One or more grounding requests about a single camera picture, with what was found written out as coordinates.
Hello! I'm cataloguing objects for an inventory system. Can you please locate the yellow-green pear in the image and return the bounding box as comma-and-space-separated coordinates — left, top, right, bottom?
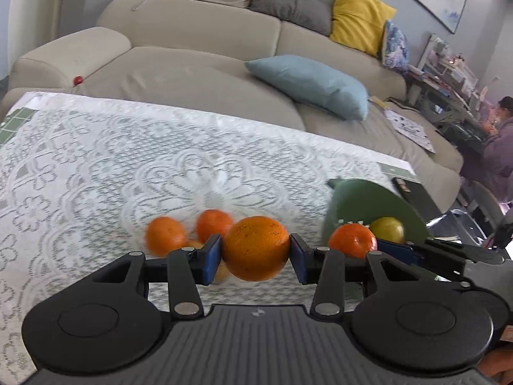
369, 217, 405, 244

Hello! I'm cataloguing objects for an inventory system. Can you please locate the hidden orange tangerine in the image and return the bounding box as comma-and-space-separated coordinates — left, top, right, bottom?
328, 223, 377, 260

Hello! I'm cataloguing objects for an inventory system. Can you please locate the small brown longan front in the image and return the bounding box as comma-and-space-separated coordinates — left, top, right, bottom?
187, 240, 204, 249

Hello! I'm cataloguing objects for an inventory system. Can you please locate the small brown longan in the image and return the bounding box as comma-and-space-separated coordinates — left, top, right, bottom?
187, 240, 204, 249
213, 261, 231, 285

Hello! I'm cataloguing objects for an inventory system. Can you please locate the black notebook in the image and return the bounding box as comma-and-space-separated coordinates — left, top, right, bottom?
392, 177, 442, 224

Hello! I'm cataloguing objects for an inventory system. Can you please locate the green plastic colander bowl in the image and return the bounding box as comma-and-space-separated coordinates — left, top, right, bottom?
321, 179, 430, 247

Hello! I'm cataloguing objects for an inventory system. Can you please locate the grey office chair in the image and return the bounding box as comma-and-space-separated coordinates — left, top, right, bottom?
446, 181, 512, 250

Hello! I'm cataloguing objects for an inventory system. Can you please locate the printed paper sheet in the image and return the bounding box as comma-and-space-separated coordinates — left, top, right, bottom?
384, 109, 436, 154

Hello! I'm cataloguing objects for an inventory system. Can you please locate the person in purple robe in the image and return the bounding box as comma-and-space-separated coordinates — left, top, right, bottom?
460, 97, 512, 203

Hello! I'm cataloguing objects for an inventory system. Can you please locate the white lace tablecloth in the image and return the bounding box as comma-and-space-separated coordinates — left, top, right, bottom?
1, 92, 414, 384

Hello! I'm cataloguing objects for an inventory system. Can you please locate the cluttered desk with shelf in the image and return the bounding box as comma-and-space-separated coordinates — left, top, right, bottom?
405, 33, 501, 151

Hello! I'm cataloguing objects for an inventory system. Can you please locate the light blue pillow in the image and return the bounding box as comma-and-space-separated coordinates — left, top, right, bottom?
244, 55, 369, 121

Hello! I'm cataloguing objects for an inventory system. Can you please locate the blue floral cushion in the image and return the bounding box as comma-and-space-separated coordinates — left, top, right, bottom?
381, 20, 409, 75

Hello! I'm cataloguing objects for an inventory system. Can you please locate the small red ball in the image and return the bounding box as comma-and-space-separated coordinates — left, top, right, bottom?
73, 76, 83, 86

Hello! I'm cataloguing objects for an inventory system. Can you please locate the beige sofa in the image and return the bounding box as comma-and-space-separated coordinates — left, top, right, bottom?
1, 0, 463, 210

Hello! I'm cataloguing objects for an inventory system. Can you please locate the green grid table mat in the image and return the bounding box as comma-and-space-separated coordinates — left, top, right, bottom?
0, 107, 36, 147

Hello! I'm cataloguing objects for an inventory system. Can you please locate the yellow cushion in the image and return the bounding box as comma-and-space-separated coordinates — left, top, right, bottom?
329, 0, 397, 57

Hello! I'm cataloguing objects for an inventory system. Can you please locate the grey back cushion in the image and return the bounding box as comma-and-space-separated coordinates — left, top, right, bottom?
249, 0, 332, 37

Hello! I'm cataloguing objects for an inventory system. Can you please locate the cream door with handle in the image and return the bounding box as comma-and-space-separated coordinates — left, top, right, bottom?
7, 0, 63, 67

